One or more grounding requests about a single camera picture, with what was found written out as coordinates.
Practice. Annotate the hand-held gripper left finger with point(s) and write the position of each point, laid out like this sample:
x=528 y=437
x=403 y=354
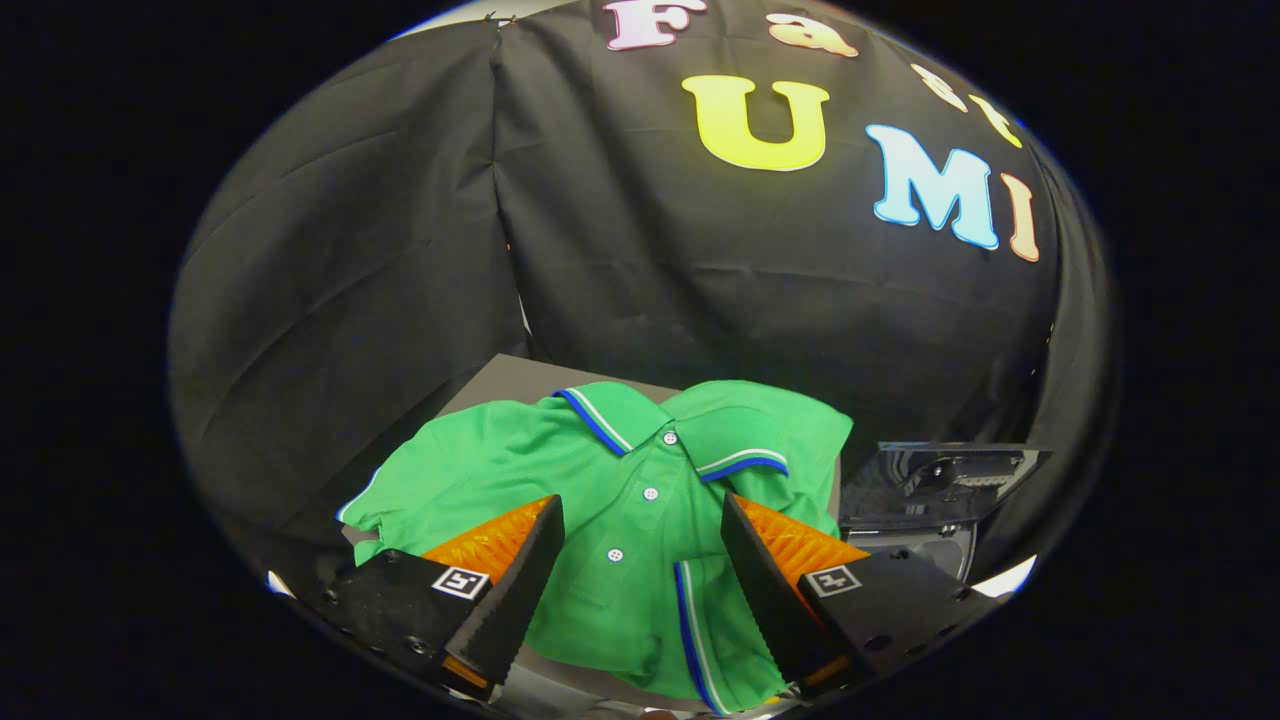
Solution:
x=515 y=600

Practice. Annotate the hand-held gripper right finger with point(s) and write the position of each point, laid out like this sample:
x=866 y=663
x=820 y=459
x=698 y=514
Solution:
x=775 y=600

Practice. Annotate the green polo shirt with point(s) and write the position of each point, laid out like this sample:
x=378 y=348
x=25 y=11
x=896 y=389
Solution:
x=600 y=480

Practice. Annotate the grey washing machine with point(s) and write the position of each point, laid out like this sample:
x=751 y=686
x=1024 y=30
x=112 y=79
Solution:
x=940 y=548

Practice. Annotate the dark grey cabinet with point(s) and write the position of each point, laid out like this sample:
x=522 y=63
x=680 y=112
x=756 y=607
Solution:
x=510 y=380

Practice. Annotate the black backdrop cloth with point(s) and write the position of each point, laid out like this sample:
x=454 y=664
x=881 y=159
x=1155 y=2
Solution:
x=650 y=260

